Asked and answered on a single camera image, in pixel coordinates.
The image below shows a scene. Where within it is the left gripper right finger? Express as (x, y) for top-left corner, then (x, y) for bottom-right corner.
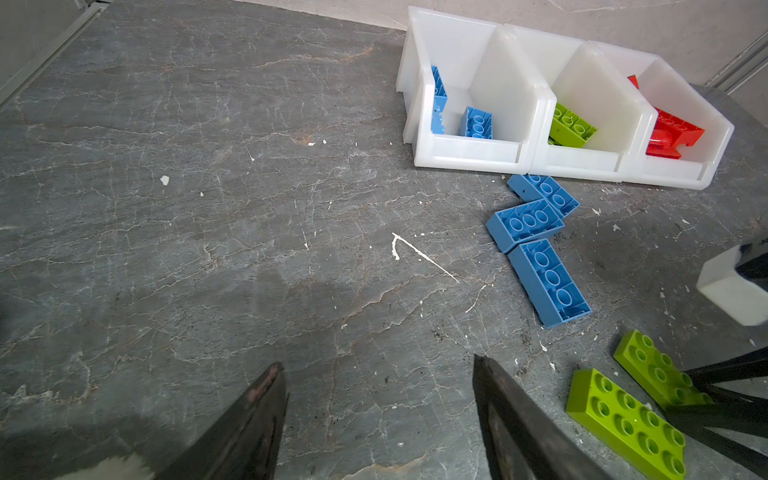
(472, 355), (609, 479)

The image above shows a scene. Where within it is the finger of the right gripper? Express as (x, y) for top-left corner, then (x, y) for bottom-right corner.
(665, 392), (767, 477)
(686, 347), (768, 385)

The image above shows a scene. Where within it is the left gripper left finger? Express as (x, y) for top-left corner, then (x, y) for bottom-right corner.
(156, 362), (288, 479)

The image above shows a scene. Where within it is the blue lego brick long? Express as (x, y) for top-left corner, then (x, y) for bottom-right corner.
(486, 200), (565, 254)

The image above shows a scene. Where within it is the red lego brick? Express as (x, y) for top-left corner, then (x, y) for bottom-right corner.
(618, 94), (705, 172)

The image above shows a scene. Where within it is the green lego brick long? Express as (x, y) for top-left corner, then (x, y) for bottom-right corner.
(548, 103), (598, 148)

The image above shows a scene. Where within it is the blue lego brick top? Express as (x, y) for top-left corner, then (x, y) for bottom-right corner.
(507, 174), (580, 219)

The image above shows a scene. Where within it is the right white storage bin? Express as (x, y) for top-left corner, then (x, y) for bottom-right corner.
(597, 42), (734, 190)

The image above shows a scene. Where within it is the white storage bin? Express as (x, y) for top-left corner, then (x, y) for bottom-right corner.
(597, 42), (734, 190)
(507, 24), (655, 182)
(396, 6), (549, 174)

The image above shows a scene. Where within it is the middle white storage bin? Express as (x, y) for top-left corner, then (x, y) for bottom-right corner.
(507, 24), (655, 182)

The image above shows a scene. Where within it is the left white storage bin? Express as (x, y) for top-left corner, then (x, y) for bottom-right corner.
(396, 6), (549, 174)

